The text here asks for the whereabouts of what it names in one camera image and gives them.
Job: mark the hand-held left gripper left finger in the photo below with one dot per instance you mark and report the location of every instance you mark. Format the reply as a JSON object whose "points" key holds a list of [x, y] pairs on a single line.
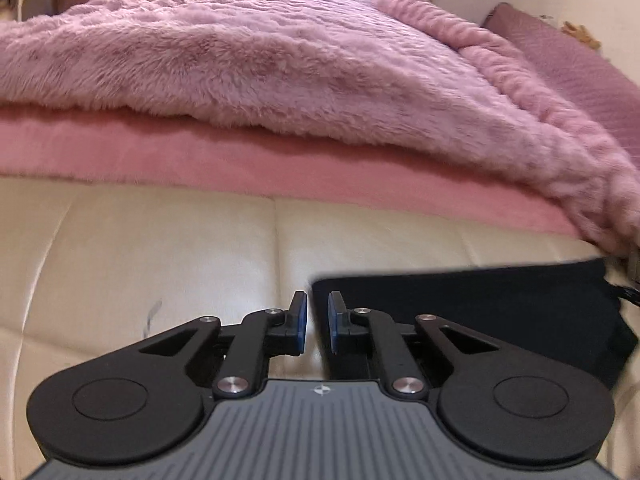
{"points": [[300, 321]]}

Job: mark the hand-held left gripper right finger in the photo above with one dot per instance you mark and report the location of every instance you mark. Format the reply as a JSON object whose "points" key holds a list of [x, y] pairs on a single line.
{"points": [[332, 324]]}

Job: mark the black pants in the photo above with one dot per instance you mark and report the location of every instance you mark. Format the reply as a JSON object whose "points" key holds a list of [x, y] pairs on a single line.
{"points": [[490, 320]]}

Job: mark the cream leather bed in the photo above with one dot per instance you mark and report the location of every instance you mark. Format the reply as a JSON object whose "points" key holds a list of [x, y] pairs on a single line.
{"points": [[125, 260]]}

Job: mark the pink bed sheet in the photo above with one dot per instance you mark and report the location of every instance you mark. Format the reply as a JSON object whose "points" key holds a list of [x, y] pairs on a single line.
{"points": [[200, 160]]}

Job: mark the pink fluffy blanket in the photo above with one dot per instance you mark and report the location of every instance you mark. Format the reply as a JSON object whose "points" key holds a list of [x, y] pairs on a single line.
{"points": [[280, 60]]}

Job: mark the purple quilted cushion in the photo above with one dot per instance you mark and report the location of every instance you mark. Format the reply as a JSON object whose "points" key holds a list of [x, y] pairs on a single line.
{"points": [[575, 75]]}

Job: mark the beige plush toy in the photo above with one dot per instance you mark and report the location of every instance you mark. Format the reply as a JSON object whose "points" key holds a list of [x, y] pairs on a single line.
{"points": [[580, 35]]}

